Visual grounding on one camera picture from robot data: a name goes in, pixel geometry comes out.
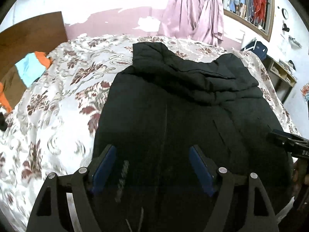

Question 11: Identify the black padded jacket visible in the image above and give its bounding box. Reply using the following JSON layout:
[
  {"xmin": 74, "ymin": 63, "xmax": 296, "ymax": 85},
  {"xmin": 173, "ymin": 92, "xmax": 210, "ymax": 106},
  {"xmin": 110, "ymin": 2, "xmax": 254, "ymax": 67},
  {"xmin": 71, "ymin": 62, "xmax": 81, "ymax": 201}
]
[{"xmin": 93, "ymin": 43, "xmax": 292, "ymax": 231}]

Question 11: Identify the person's right hand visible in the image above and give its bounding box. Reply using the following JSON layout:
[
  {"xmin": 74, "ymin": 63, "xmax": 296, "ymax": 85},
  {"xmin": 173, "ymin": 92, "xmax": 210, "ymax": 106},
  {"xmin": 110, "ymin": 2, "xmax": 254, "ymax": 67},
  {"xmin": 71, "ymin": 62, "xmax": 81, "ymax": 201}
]
[{"xmin": 292, "ymin": 159, "xmax": 308, "ymax": 213}]

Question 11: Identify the floral bed cover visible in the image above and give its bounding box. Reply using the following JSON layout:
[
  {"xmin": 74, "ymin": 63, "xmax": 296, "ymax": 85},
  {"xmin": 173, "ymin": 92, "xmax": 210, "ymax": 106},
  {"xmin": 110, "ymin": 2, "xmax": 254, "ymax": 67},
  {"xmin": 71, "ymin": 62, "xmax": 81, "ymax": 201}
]
[{"xmin": 1, "ymin": 35, "xmax": 301, "ymax": 231}]

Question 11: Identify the wooden shelf unit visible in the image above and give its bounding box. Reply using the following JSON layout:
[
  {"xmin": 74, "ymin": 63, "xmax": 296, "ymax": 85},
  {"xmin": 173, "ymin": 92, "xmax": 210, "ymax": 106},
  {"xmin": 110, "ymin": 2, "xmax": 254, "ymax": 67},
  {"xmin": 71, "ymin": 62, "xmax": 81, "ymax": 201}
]
[{"xmin": 262, "ymin": 55, "xmax": 297, "ymax": 104}]

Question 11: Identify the small black cloth item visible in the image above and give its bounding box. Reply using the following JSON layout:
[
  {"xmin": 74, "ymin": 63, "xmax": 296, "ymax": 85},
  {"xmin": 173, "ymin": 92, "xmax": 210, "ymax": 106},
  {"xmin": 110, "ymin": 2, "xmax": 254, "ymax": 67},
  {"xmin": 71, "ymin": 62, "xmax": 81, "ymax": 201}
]
[{"xmin": 0, "ymin": 113, "xmax": 8, "ymax": 132}]

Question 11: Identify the dark blue bag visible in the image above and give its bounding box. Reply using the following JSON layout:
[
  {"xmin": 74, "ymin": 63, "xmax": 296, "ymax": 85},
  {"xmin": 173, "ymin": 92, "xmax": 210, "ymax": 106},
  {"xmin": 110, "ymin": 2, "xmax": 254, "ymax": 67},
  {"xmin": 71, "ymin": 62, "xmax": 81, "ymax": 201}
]
[{"xmin": 241, "ymin": 40, "xmax": 268, "ymax": 61}]

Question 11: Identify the orange blue brown pillow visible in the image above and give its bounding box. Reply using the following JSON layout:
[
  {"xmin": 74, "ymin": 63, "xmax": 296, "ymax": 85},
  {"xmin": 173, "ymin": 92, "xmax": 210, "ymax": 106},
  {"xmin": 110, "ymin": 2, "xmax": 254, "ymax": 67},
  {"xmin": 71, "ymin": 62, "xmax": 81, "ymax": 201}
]
[{"xmin": 1, "ymin": 51, "xmax": 53, "ymax": 113}]

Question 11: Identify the red hanging garment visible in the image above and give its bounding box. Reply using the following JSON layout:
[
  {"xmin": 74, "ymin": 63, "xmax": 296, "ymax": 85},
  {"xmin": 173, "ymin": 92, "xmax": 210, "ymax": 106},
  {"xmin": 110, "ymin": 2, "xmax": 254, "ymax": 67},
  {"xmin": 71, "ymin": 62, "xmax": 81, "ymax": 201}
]
[{"xmin": 253, "ymin": 0, "xmax": 267, "ymax": 22}]

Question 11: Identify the brown wooden headboard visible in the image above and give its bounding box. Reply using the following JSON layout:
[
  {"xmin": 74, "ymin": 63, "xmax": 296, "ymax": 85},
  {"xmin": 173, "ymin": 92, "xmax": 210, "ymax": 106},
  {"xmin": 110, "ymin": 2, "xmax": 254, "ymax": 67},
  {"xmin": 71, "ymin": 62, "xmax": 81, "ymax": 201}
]
[{"xmin": 0, "ymin": 12, "xmax": 68, "ymax": 78}]

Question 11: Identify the pink curtain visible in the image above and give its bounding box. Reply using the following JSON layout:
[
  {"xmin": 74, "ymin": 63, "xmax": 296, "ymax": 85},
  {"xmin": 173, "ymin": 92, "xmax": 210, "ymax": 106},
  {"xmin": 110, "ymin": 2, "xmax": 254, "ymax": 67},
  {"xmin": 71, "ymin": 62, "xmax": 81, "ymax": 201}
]
[{"xmin": 158, "ymin": 0, "xmax": 224, "ymax": 46}]

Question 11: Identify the colourful wall sticker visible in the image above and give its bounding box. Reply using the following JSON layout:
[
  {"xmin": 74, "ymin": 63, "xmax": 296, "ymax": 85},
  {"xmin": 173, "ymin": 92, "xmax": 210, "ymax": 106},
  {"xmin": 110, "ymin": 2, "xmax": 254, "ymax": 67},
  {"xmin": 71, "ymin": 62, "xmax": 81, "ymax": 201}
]
[{"xmin": 301, "ymin": 83, "xmax": 309, "ymax": 102}]

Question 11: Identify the round wall clock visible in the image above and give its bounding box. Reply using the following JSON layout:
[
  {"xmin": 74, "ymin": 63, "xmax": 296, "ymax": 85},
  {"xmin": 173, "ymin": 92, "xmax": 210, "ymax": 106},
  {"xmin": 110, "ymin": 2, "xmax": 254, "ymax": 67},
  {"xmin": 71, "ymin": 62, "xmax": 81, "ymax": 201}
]
[{"xmin": 282, "ymin": 9, "xmax": 289, "ymax": 20}]

